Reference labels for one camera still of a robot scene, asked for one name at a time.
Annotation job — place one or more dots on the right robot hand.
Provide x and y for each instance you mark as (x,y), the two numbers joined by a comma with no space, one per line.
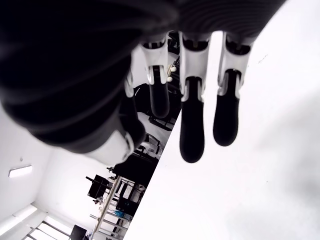
(75,62)

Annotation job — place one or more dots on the black cabinet box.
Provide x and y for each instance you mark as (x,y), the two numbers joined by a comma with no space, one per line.
(137,165)

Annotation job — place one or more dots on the rectangular ceiling light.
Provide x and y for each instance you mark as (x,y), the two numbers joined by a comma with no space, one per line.
(20,171)

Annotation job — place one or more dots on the black equipment case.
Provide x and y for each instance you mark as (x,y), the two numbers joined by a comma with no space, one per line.
(98,187)

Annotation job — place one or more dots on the metal shelf rack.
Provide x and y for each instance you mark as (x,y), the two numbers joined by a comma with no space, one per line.
(110,200)

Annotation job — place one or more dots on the bright window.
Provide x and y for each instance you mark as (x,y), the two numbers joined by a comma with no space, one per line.
(50,227)

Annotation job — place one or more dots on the black monitor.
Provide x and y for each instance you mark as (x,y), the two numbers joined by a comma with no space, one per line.
(78,232)

